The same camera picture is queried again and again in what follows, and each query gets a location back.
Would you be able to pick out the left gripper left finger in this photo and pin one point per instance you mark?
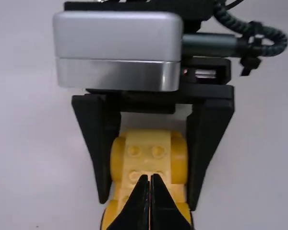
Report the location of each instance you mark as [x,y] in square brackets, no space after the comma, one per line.
[134,208]

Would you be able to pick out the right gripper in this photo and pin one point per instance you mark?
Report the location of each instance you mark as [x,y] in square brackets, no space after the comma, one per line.
[206,92]

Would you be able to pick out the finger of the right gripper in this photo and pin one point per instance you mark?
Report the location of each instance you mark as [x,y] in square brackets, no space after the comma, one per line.
[96,134]

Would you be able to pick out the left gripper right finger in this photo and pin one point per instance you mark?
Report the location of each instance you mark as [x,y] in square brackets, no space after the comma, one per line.
[165,208]

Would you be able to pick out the yellow toy car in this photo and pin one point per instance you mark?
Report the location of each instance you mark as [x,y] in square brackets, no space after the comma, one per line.
[146,143]

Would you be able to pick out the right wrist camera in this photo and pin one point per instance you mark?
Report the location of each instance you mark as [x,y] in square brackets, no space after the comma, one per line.
[117,50]

